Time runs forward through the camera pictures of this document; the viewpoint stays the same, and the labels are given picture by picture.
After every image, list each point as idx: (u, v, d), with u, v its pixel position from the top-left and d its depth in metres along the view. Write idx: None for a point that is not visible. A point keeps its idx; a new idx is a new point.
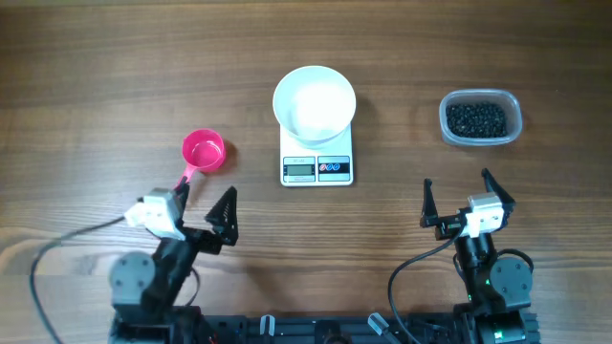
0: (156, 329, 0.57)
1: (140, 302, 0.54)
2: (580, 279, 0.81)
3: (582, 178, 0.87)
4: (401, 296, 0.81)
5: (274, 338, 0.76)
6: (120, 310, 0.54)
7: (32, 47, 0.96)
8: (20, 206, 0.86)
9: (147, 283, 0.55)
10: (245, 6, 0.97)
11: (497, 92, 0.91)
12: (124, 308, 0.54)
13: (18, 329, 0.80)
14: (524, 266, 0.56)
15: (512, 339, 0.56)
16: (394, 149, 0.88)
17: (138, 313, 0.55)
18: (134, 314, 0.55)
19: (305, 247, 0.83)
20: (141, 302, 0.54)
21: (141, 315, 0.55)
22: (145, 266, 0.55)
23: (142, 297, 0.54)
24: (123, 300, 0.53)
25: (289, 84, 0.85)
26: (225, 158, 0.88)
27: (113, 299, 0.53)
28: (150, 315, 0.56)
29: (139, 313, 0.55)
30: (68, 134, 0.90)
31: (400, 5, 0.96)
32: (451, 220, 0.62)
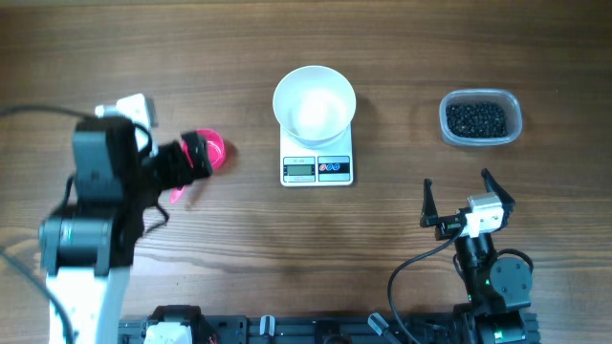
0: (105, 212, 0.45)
1: (105, 151, 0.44)
2: (581, 279, 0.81)
3: (582, 178, 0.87)
4: (401, 296, 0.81)
5: (274, 338, 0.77)
6: (78, 157, 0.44)
7: (32, 47, 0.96)
8: (20, 206, 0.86)
9: (120, 126, 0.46)
10: (245, 6, 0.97)
11: (497, 92, 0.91)
12: (85, 152, 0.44)
13: (18, 329, 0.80)
14: (524, 266, 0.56)
15: (512, 339, 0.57)
16: (394, 149, 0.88)
17: (97, 168, 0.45)
18: (96, 158, 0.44)
19: (305, 247, 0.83)
20: (107, 150, 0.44)
21: (99, 171, 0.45)
22: (126, 129, 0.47)
23: (110, 135, 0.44)
24: (87, 139, 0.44)
25: (289, 85, 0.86)
26: (225, 159, 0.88)
27: (75, 140, 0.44)
28: (111, 182, 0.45)
29: (98, 166, 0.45)
30: (68, 134, 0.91)
31: (400, 5, 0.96)
32: (451, 220, 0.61)
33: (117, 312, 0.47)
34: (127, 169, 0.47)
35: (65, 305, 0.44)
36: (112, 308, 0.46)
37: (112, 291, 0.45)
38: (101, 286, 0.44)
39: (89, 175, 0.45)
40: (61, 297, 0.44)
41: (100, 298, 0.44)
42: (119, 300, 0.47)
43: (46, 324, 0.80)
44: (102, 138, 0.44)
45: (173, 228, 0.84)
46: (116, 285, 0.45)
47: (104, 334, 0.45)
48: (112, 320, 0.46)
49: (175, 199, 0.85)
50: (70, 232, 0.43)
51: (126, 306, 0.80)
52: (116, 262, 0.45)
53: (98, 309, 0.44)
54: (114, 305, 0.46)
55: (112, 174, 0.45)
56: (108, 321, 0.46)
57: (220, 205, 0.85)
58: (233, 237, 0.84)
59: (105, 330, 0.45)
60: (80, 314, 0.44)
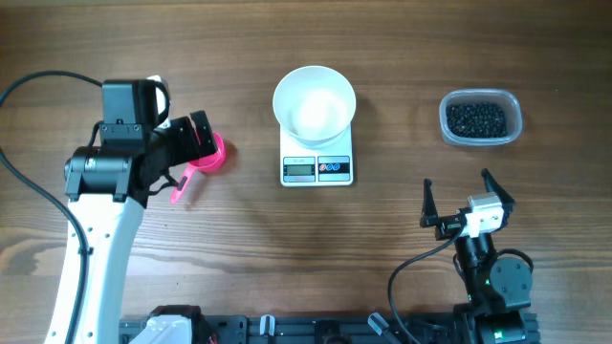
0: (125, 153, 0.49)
1: (132, 96, 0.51)
2: (581, 278, 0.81)
3: (582, 178, 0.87)
4: (401, 296, 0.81)
5: (274, 337, 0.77)
6: (108, 105, 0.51)
7: (32, 47, 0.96)
8: (20, 206, 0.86)
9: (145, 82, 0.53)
10: (246, 6, 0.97)
11: (497, 92, 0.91)
12: (115, 99, 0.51)
13: (18, 329, 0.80)
14: (524, 266, 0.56)
15: (512, 338, 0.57)
16: (394, 149, 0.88)
17: (123, 116, 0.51)
18: (124, 107, 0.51)
19: (305, 247, 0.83)
20: (134, 96, 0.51)
21: (125, 118, 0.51)
22: (150, 84, 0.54)
23: (136, 86, 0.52)
24: (116, 88, 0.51)
25: (289, 85, 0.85)
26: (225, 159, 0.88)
27: (106, 89, 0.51)
28: (135, 125, 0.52)
29: (124, 115, 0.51)
30: (68, 134, 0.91)
31: (400, 5, 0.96)
32: (451, 220, 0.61)
33: (127, 247, 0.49)
34: (149, 119, 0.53)
35: (82, 226, 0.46)
36: (124, 236, 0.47)
37: (127, 217, 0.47)
38: (119, 206, 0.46)
39: (116, 120, 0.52)
40: (79, 217, 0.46)
41: (116, 218, 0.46)
42: (130, 232, 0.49)
43: (46, 324, 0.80)
44: (130, 86, 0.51)
45: (173, 228, 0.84)
46: (131, 213, 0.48)
47: (117, 259, 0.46)
48: (123, 249, 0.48)
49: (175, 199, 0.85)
50: (93, 162, 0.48)
51: (126, 305, 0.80)
52: (133, 194, 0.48)
53: (113, 229, 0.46)
54: (126, 236, 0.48)
55: (137, 120, 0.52)
56: (120, 247, 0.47)
57: (220, 205, 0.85)
58: (232, 237, 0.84)
59: (118, 253, 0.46)
60: (98, 233, 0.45)
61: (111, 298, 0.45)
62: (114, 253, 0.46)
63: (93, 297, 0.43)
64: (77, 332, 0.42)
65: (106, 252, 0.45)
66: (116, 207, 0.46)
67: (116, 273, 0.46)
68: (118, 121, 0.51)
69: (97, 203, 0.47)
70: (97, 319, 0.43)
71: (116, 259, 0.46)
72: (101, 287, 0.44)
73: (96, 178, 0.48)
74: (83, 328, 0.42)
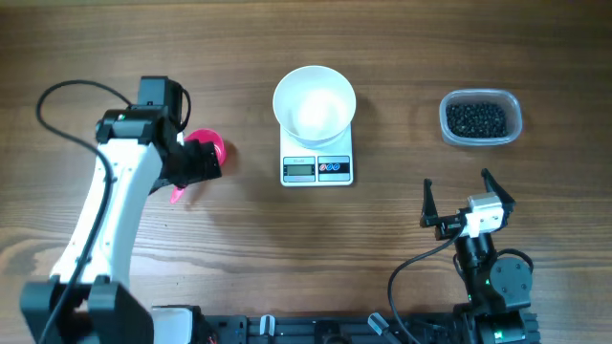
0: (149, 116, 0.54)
1: (163, 84, 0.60)
2: (581, 278, 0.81)
3: (582, 178, 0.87)
4: (401, 296, 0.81)
5: (274, 338, 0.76)
6: (142, 91, 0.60)
7: (32, 47, 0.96)
8: (20, 206, 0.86)
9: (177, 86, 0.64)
10: (246, 6, 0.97)
11: (497, 92, 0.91)
12: (147, 88, 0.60)
13: (18, 329, 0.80)
14: (524, 266, 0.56)
15: (512, 338, 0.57)
16: (394, 149, 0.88)
17: (153, 97, 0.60)
18: (155, 91, 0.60)
19: (306, 247, 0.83)
20: (164, 84, 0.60)
21: (155, 98, 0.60)
22: (179, 88, 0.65)
23: (167, 81, 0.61)
24: (151, 80, 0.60)
25: (289, 85, 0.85)
26: (225, 158, 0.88)
27: (143, 79, 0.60)
28: (163, 104, 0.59)
29: (155, 96, 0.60)
30: (68, 134, 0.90)
31: (400, 5, 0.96)
32: (451, 220, 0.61)
33: (147, 182, 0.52)
34: (172, 109, 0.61)
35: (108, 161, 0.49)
36: (145, 172, 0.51)
37: (148, 159, 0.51)
38: (142, 148, 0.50)
39: (146, 102, 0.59)
40: (107, 154, 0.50)
41: (140, 156, 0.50)
42: (149, 174, 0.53)
43: None
44: (163, 79, 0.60)
45: (173, 228, 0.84)
46: (151, 157, 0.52)
47: (137, 188, 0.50)
48: (143, 182, 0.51)
49: (174, 199, 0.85)
50: (121, 118, 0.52)
51: None
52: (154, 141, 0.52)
53: (136, 163, 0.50)
54: (146, 173, 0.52)
55: (163, 100, 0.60)
56: (141, 181, 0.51)
57: (220, 205, 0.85)
58: (232, 237, 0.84)
59: (138, 185, 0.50)
60: (121, 165, 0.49)
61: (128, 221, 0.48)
62: (135, 183, 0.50)
63: (113, 216, 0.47)
64: (96, 244, 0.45)
65: (129, 181, 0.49)
66: (140, 148, 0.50)
67: (134, 201, 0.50)
68: (148, 102, 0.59)
69: (123, 145, 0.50)
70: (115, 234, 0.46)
71: (136, 187, 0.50)
72: (122, 209, 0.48)
73: (122, 128, 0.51)
74: (101, 242, 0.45)
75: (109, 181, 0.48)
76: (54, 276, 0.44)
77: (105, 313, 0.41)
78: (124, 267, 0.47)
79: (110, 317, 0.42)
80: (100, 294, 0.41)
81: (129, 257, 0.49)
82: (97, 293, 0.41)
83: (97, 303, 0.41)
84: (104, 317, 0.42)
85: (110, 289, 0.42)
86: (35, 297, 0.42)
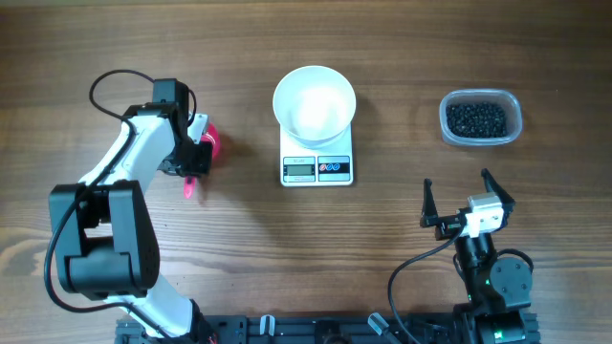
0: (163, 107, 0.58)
1: (174, 84, 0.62)
2: (580, 278, 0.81)
3: (581, 178, 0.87)
4: (401, 296, 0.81)
5: (274, 338, 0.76)
6: (157, 91, 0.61)
7: (33, 47, 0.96)
8: (20, 206, 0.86)
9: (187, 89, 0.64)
10: (246, 6, 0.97)
11: (497, 92, 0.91)
12: (161, 89, 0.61)
13: (18, 329, 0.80)
14: (524, 266, 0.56)
15: (512, 339, 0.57)
16: (394, 149, 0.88)
17: (165, 96, 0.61)
18: (167, 90, 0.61)
19: (306, 246, 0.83)
20: (175, 84, 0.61)
21: (168, 96, 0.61)
22: (187, 89, 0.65)
23: (177, 82, 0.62)
24: (162, 81, 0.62)
25: (289, 85, 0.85)
26: (218, 148, 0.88)
27: (157, 81, 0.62)
28: (175, 101, 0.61)
29: (167, 94, 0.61)
30: (68, 134, 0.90)
31: (400, 5, 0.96)
32: (451, 220, 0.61)
33: (163, 146, 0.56)
34: (182, 106, 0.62)
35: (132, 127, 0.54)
36: (162, 137, 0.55)
37: (163, 129, 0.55)
38: (160, 119, 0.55)
39: (160, 100, 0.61)
40: (133, 121, 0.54)
41: (158, 123, 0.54)
42: (164, 147, 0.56)
43: (46, 324, 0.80)
44: (173, 82, 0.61)
45: (173, 228, 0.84)
46: (166, 132, 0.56)
47: (153, 148, 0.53)
48: (161, 142, 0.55)
49: (187, 195, 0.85)
50: (143, 107, 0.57)
51: None
52: (170, 120, 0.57)
53: (155, 126, 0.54)
54: (163, 139, 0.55)
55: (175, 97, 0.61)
56: (158, 142, 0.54)
57: (220, 204, 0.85)
58: (232, 237, 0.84)
59: (154, 146, 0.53)
60: (142, 127, 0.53)
61: (144, 162, 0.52)
62: (154, 138, 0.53)
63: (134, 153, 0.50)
64: (117, 167, 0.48)
65: (149, 134, 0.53)
66: (157, 119, 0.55)
67: (152, 152, 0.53)
68: (162, 100, 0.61)
69: (143, 118, 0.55)
70: (134, 161, 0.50)
71: (155, 142, 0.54)
72: (142, 149, 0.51)
73: (144, 113, 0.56)
74: (122, 165, 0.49)
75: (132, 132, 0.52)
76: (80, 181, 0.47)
77: (124, 206, 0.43)
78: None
79: (128, 208, 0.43)
80: (119, 187, 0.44)
81: None
82: (115, 189, 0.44)
83: (115, 194, 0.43)
84: (123, 215, 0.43)
85: (128, 184, 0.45)
86: (56, 194, 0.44)
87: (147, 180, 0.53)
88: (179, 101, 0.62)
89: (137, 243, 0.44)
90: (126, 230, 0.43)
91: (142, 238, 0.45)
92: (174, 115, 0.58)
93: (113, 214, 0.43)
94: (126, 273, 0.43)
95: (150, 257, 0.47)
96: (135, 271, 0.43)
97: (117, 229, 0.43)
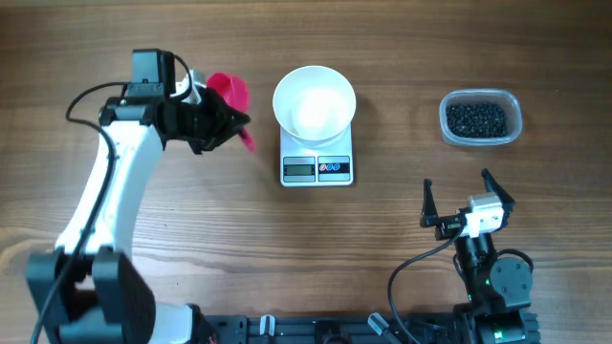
0: (145, 99, 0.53)
1: (155, 58, 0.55)
2: (581, 278, 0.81)
3: (581, 178, 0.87)
4: (401, 296, 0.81)
5: (274, 337, 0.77)
6: (136, 68, 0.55)
7: (33, 47, 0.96)
8: (20, 206, 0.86)
9: (168, 54, 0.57)
10: (245, 6, 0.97)
11: (497, 92, 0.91)
12: (142, 65, 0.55)
13: (18, 329, 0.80)
14: (524, 265, 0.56)
15: (512, 338, 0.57)
16: (394, 149, 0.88)
17: (148, 75, 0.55)
18: (149, 68, 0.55)
19: (305, 246, 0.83)
20: (156, 57, 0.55)
21: (150, 75, 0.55)
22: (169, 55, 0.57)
23: (157, 54, 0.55)
24: (140, 54, 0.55)
25: (289, 85, 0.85)
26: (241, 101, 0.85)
27: (135, 53, 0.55)
28: (158, 83, 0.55)
29: (149, 72, 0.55)
30: (68, 134, 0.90)
31: (400, 5, 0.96)
32: (451, 220, 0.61)
33: (150, 161, 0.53)
34: (169, 84, 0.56)
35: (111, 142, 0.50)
36: (148, 151, 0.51)
37: (150, 139, 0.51)
38: (143, 128, 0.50)
39: (142, 79, 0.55)
40: (112, 135, 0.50)
41: (142, 137, 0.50)
42: (151, 158, 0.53)
43: None
44: (153, 55, 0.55)
45: (173, 228, 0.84)
46: (153, 139, 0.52)
47: (139, 167, 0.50)
48: (146, 161, 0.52)
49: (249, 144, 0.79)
50: (124, 103, 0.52)
51: None
52: (159, 118, 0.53)
53: (138, 141, 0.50)
54: (148, 151, 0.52)
55: (159, 79, 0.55)
56: (142, 157, 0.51)
57: (220, 204, 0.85)
58: (232, 237, 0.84)
59: (140, 164, 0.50)
60: (123, 144, 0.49)
61: (129, 193, 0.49)
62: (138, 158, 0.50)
63: (115, 188, 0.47)
64: (98, 218, 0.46)
65: (131, 156, 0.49)
66: (141, 129, 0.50)
67: (137, 174, 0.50)
68: (143, 80, 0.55)
69: (123, 128, 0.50)
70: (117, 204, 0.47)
71: (139, 163, 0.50)
72: (125, 183, 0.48)
73: (125, 112, 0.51)
74: (105, 209, 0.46)
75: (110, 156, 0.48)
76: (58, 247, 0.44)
77: (109, 283, 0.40)
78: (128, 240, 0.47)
79: (113, 286, 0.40)
80: (103, 260, 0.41)
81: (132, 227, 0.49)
82: (98, 266, 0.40)
83: (98, 273, 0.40)
84: (109, 291, 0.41)
85: (114, 256, 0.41)
86: (34, 270, 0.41)
87: (137, 203, 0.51)
88: (163, 79, 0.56)
89: (127, 316, 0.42)
90: (114, 302, 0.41)
91: (133, 300, 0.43)
92: (161, 105, 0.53)
93: (97, 290, 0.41)
94: (120, 337, 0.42)
95: (142, 308, 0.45)
96: (129, 337, 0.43)
97: (103, 305, 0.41)
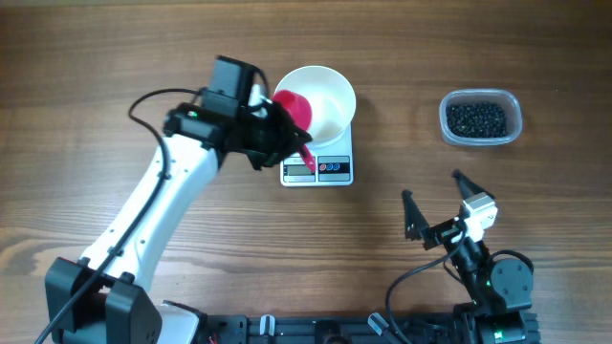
0: (215, 117, 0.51)
1: (235, 72, 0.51)
2: (580, 278, 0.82)
3: (581, 178, 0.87)
4: (401, 296, 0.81)
5: (274, 338, 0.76)
6: (215, 75, 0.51)
7: (33, 47, 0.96)
8: (20, 206, 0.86)
9: (250, 69, 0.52)
10: (246, 6, 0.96)
11: (497, 92, 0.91)
12: (222, 74, 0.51)
13: (18, 329, 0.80)
14: (524, 267, 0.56)
15: (512, 339, 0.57)
16: (394, 149, 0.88)
17: (225, 88, 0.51)
18: (229, 80, 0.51)
19: (305, 247, 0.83)
20: (238, 72, 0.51)
21: (226, 88, 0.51)
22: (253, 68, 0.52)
23: (239, 69, 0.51)
24: (222, 63, 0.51)
25: (289, 85, 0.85)
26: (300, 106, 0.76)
27: (219, 60, 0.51)
28: (231, 98, 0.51)
29: (227, 84, 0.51)
30: (68, 134, 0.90)
31: (400, 5, 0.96)
32: (442, 227, 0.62)
33: (198, 186, 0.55)
34: (246, 101, 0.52)
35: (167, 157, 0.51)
36: (198, 179, 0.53)
37: (207, 165, 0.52)
38: (202, 153, 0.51)
39: (218, 90, 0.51)
40: (170, 148, 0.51)
41: (200, 161, 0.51)
42: (200, 182, 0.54)
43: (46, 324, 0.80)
44: (234, 68, 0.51)
45: None
46: (207, 165, 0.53)
47: (184, 195, 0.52)
48: (193, 187, 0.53)
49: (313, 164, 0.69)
50: (191, 116, 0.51)
51: None
52: (219, 139, 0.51)
53: (194, 166, 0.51)
54: (200, 176, 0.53)
55: (235, 96, 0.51)
56: (192, 183, 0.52)
57: (219, 205, 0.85)
58: (232, 237, 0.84)
59: (185, 191, 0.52)
60: (179, 165, 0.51)
61: (167, 222, 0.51)
62: (185, 186, 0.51)
63: (156, 215, 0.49)
64: (130, 242, 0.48)
65: (181, 182, 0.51)
66: (201, 152, 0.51)
67: (180, 201, 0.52)
68: (219, 91, 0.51)
69: (185, 144, 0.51)
70: (151, 234, 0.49)
71: (185, 191, 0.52)
72: (165, 212, 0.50)
73: (191, 126, 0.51)
74: (141, 232, 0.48)
75: (163, 177, 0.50)
76: (83, 259, 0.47)
77: (120, 314, 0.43)
78: (150, 268, 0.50)
79: (121, 318, 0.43)
80: (120, 293, 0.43)
81: (158, 251, 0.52)
82: (115, 295, 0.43)
83: (114, 302, 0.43)
84: (118, 321, 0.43)
85: (129, 290, 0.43)
86: (58, 276, 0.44)
87: (170, 229, 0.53)
88: (240, 96, 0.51)
89: None
90: (119, 331, 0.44)
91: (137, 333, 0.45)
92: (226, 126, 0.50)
93: (107, 315, 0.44)
94: None
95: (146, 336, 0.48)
96: None
97: (111, 331, 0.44)
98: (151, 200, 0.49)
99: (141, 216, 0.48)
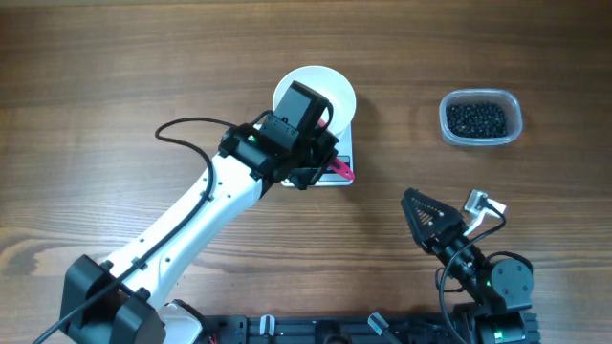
0: (272, 145, 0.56)
1: (306, 105, 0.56)
2: (580, 278, 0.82)
3: (581, 178, 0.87)
4: (401, 296, 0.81)
5: (274, 338, 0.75)
6: (284, 103, 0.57)
7: (33, 47, 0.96)
8: (20, 206, 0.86)
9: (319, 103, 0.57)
10: (245, 6, 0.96)
11: (497, 92, 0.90)
12: (292, 102, 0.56)
13: (18, 329, 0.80)
14: (525, 267, 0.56)
15: (512, 339, 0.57)
16: (394, 149, 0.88)
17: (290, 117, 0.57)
18: (295, 111, 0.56)
19: (305, 247, 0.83)
20: (307, 105, 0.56)
21: (292, 118, 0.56)
22: (320, 102, 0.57)
23: (309, 103, 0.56)
24: (294, 93, 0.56)
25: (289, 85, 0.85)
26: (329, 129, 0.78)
27: (292, 90, 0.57)
28: (294, 129, 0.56)
29: (293, 116, 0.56)
30: (68, 134, 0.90)
31: (400, 5, 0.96)
32: (445, 233, 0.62)
33: (231, 213, 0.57)
34: (306, 132, 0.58)
35: (214, 179, 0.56)
36: (235, 206, 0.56)
37: (249, 193, 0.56)
38: (250, 182, 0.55)
39: (282, 118, 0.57)
40: (220, 170, 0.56)
41: (244, 189, 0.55)
42: (236, 209, 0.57)
43: (46, 324, 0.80)
44: (307, 100, 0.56)
45: None
46: (249, 194, 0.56)
47: (218, 219, 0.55)
48: (229, 214, 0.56)
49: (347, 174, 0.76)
50: (251, 139, 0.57)
51: None
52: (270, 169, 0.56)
53: (236, 193, 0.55)
54: (238, 204, 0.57)
55: (298, 126, 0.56)
56: (229, 209, 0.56)
57: None
58: (232, 237, 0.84)
59: (222, 216, 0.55)
60: (224, 188, 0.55)
61: (197, 245, 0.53)
62: (222, 211, 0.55)
63: (188, 236, 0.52)
64: (157, 257, 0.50)
65: (219, 206, 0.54)
66: (249, 181, 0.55)
67: (213, 226, 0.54)
68: (283, 119, 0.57)
69: (235, 169, 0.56)
70: (177, 253, 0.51)
71: (221, 216, 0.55)
72: (197, 235, 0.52)
73: (248, 150, 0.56)
74: (168, 249, 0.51)
75: (206, 197, 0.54)
76: (107, 263, 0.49)
77: (127, 329, 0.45)
78: (168, 287, 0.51)
79: (128, 332, 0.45)
80: (133, 311, 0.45)
81: (181, 273, 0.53)
82: (129, 309, 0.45)
83: (126, 315, 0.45)
84: (123, 333, 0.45)
85: (143, 311, 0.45)
86: (82, 273, 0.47)
87: (198, 253, 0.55)
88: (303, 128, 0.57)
89: None
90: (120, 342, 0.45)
91: None
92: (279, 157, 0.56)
93: (116, 326, 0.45)
94: None
95: None
96: None
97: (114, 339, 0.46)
98: (188, 219, 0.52)
99: (174, 232, 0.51)
